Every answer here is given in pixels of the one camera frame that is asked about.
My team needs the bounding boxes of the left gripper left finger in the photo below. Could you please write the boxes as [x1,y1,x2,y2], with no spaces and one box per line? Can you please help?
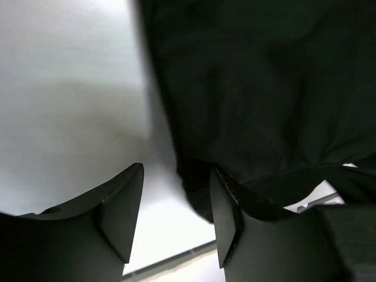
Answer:
[1,163,144,282]

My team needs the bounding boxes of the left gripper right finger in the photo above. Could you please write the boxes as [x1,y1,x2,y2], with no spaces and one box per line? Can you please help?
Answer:
[210,167,352,281]

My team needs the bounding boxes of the black t shirt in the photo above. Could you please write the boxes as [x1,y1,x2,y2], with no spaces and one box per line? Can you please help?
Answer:
[137,1,375,281]

